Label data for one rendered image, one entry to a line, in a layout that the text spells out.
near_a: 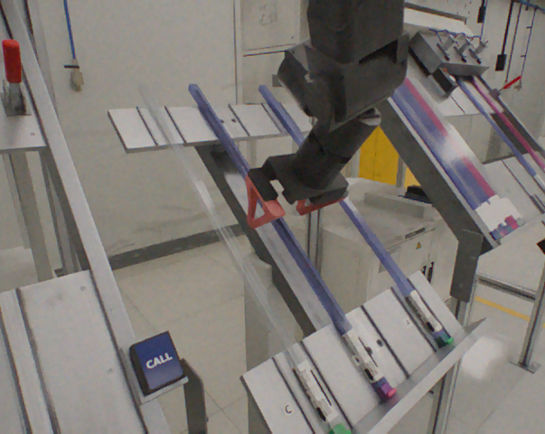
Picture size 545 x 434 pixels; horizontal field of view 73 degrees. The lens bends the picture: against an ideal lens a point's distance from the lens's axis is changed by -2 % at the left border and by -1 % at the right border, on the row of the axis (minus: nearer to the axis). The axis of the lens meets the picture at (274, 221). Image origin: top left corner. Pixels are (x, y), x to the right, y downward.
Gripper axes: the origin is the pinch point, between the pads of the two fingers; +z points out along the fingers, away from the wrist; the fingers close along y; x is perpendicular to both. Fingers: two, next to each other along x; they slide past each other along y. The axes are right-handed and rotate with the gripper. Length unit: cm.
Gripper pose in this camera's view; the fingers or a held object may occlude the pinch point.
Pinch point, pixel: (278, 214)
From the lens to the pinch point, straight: 52.8
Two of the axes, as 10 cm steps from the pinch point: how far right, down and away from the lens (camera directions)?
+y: -7.5, 2.0, -6.3
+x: 5.1, 7.9, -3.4
